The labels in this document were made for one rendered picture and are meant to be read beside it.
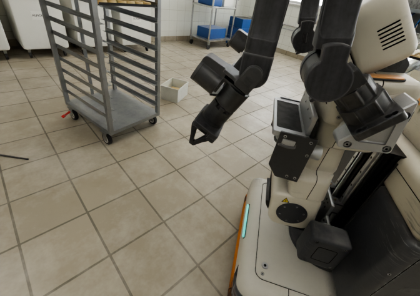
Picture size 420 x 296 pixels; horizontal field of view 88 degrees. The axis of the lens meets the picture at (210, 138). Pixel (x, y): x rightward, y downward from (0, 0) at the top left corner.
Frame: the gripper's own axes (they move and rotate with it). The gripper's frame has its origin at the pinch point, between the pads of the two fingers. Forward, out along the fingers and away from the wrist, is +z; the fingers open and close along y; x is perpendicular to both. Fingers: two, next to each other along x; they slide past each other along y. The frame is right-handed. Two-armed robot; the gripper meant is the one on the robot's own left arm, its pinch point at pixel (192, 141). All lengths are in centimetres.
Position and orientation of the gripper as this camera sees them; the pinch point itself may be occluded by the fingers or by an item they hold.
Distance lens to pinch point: 58.8
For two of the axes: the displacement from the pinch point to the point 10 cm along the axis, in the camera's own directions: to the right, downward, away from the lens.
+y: -2.6, 5.1, -8.2
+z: -5.6, 6.1, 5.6
